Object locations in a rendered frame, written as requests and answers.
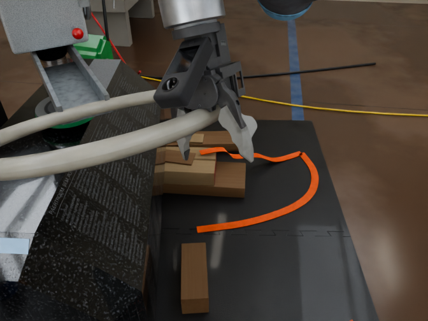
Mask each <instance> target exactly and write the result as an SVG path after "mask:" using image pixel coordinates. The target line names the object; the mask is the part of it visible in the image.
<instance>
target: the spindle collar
mask: <svg viewBox="0 0 428 321"><path fill-rule="evenodd" d="M36 54H37V56H38V58H39V59H40V61H41V64H42V66H43V68H47V67H51V66H57V65H61V64H67V63H68V62H67V59H66V54H67V49H66V46H64V47H62V48H60V49H58V50H54V51H49V52H39V51H36Z"/></svg>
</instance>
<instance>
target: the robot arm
mask: <svg viewBox="0 0 428 321"><path fill-rule="evenodd" d="M257 1H258V2H259V4H260V6H261V8H262V9H263V11H264V12H265V13H266V14H267V15H268V16H270V17H271V18H273V19H276V20H282V21H287V20H293V19H295V18H298V17H300V16H301V15H303V14H304V13H306V12H307V11H308V9H309V8H310V6H311V5H312V3H313V2H314V1H317V0H257ZM158 3H159V8H160V14H161V17H162V22H163V26H164V28H165V29H172V28H174V30H173V31H171V33H172V36H173V40H176V39H182V38H184V39H185V41H182V43H181V45H180V46H179V48H178V50H177V52H176V54H175V56H174V57H173V60H172V61H171V63H170V65H169V67H168V69H167V71H166V73H165V75H164V76H163V78H162V80H161V82H160V84H159V86H158V87H157V90H156V91H155V94H154V95H153V99H154V101H155V102H156V103H157V104H158V105H159V107H160V108H161V109H167V108H171V118H172V119H173V118H176V117H179V116H182V115H184V114H186V113H189V112H191V111H194V110H196V109H201V108H206V109H207V110H208V111H209V112H213V111H215V110H216V105H217V104H219V106H220V108H221V110H220V113H219V116H218V121H219V122H220V124H221V125H222V127H224V128H225V129H227V130H228V131H229V133H230V135H231V138H232V142H233V143H235V144H236V146H237V147H238V150H239V154H240V156H242V157H243V158H244V159H245V160H247V161H248V162H249V163H251V162H253V144H252V136H253V134H254V132H255V131H256V129H257V123H256V121H255V120H254V118H253V117H251V116H247V115H243V114H242V113H241V106H240V103H239V99H238V97H241V96H243V95H245V94H246V92H245V85H244V80H243V73H242V68H241V61H237V62H231V58H230V54H229V47H228V42H227V36H226V31H225V24H224V23H222V24H221V23H220V21H219V22H217V19H219V18H224V17H225V8H224V1H223V0H158ZM238 71H239V74H240V78H241V86H242V88H240V89H239V88H238V81H237V77H236V73H237V72H238ZM193 134H194V133H193ZM193 134H191V135H189V136H186V137H184V138H182V139H179V140H177V143H178V146H179V149H180V151H181V154H182V157H183V159H184V160H185V161H187V160H188V158H189V153H190V147H189V142H190V140H191V136H192V135H193Z"/></svg>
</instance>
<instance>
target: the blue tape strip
mask: <svg viewBox="0 0 428 321"><path fill-rule="evenodd" d="M28 250H29V239H20V238H0V253H17V254H28Z"/></svg>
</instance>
